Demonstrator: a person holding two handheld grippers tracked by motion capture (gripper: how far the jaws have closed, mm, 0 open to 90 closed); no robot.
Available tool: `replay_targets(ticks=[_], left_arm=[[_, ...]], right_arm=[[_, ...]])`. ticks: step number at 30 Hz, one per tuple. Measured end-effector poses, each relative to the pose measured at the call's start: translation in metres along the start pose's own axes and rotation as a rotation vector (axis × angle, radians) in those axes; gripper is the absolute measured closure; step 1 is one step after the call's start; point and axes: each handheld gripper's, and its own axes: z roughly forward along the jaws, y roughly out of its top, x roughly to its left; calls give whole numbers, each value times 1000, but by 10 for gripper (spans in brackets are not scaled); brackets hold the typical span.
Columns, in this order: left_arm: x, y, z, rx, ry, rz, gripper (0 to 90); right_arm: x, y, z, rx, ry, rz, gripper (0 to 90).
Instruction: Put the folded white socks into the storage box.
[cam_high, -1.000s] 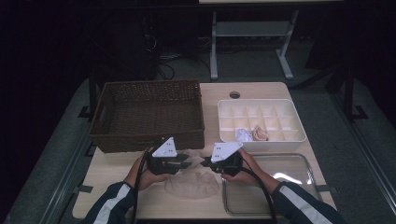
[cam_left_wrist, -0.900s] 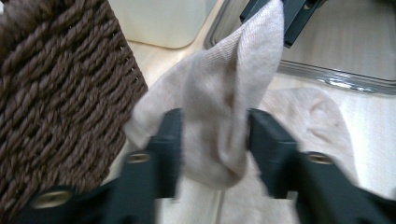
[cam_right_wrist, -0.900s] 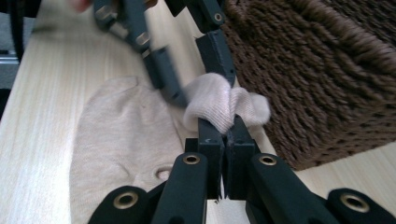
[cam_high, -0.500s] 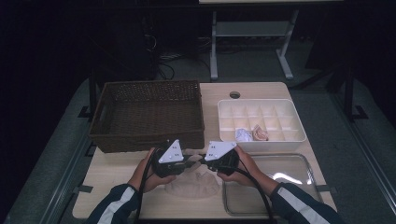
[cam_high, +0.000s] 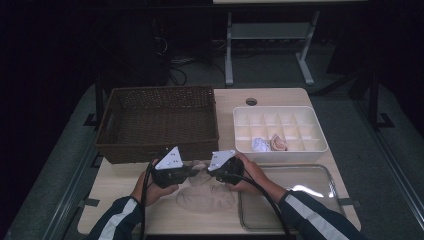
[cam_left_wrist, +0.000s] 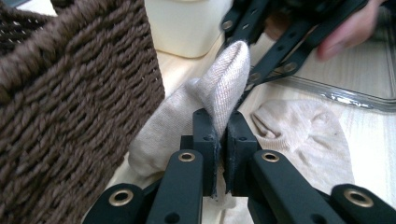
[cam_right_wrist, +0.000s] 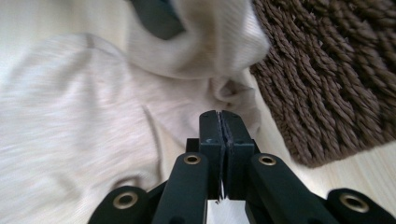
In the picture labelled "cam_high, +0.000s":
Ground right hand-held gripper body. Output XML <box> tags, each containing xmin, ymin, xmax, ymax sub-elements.
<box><xmin>206</xmin><ymin>149</ymin><xmax>246</xmax><ymax>186</ymax></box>

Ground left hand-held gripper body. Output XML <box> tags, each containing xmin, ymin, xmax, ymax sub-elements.
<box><xmin>149</xmin><ymin>146</ymin><xmax>190</xmax><ymax>190</ymax></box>

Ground beige cloth garment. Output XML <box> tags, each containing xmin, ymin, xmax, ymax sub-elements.
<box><xmin>175</xmin><ymin>159</ymin><xmax>240</xmax><ymax>215</ymax></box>
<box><xmin>268</xmin><ymin>132</ymin><xmax>289</xmax><ymax>152</ymax></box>

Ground white cloth garment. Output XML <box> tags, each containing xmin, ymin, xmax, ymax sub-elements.
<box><xmin>251</xmin><ymin>136</ymin><xmax>272</xmax><ymax>153</ymax></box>

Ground brown wicker basket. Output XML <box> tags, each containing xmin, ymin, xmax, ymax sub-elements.
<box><xmin>95</xmin><ymin>85</ymin><xmax>221</xmax><ymax>165</ymax></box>

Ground white divided storage box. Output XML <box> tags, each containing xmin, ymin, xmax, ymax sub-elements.
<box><xmin>232</xmin><ymin>105</ymin><xmax>330</xmax><ymax>165</ymax></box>

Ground clear plastic lid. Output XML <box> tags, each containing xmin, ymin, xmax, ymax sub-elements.
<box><xmin>237</xmin><ymin>163</ymin><xmax>347</xmax><ymax>233</ymax></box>

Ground person's left hand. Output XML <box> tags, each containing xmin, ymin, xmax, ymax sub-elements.
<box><xmin>130</xmin><ymin>162</ymin><xmax>180</xmax><ymax>208</ymax></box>

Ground person's right hand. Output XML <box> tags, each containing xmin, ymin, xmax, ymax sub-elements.
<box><xmin>229</xmin><ymin>152</ymin><xmax>288</xmax><ymax>205</ymax></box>

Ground grey tape strip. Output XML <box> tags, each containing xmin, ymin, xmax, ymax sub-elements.
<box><xmin>78</xmin><ymin>197</ymin><xmax>101</xmax><ymax>208</ymax></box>
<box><xmin>339</xmin><ymin>197</ymin><xmax>362</xmax><ymax>207</ymax></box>

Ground black metal stand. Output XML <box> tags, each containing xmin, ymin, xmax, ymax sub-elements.
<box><xmin>83</xmin><ymin>71</ymin><xmax>105</xmax><ymax>128</ymax></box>
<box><xmin>367</xmin><ymin>70</ymin><xmax>396</xmax><ymax>132</ymax></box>

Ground left hand-held gripper cable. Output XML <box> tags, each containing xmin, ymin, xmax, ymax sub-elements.
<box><xmin>139</xmin><ymin>151</ymin><xmax>168</xmax><ymax>240</ymax></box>

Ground hand-held gripper cable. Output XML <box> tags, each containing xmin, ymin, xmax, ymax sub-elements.
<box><xmin>232</xmin><ymin>172</ymin><xmax>292</xmax><ymax>240</ymax></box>
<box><xmin>139</xmin><ymin>151</ymin><xmax>168</xmax><ymax>240</ymax></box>

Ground right hand-held gripper cable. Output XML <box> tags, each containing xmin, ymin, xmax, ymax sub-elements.
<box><xmin>232</xmin><ymin>172</ymin><xmax>292</xmax><ymax>240</ymax></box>

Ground floor cables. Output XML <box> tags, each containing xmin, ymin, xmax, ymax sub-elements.
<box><xmin>152</xmin><ymin>35</ymin><xmax>225</xmax><ymax>88</ymax></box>

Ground grey metal frame table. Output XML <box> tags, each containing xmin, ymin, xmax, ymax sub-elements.
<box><xmin>212</xmin><ymin>0</ymin><xmax>368</xmax><ymax>88</ymax></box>

